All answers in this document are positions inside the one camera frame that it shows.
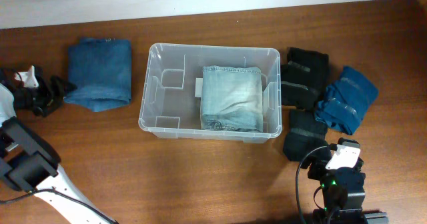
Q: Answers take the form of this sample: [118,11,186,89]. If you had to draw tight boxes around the small black taped garment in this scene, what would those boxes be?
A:
[283,109,328,162]

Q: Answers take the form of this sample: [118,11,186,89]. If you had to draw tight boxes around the dark blue jeans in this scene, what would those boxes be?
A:
[64,38,132,112]

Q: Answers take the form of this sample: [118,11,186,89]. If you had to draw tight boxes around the teal blue taped garment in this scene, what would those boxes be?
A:
[314,66,379,135]

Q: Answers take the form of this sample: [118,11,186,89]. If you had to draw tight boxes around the large black taped garment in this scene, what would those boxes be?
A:
[280,47,330,111]

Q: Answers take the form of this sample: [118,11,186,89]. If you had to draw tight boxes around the light blue jeans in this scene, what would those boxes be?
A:
[200,65,264,133]

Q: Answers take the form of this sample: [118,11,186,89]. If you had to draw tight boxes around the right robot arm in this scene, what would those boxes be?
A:
[308,137,390,224]

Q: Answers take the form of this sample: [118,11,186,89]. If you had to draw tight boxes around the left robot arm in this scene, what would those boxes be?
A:
[1,66,116,224]

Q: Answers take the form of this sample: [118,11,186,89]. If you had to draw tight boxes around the clear plastic storage bin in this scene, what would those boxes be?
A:
[138,43,282,143]

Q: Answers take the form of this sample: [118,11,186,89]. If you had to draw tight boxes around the black right camera cable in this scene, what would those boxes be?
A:
[295,145,334,224]

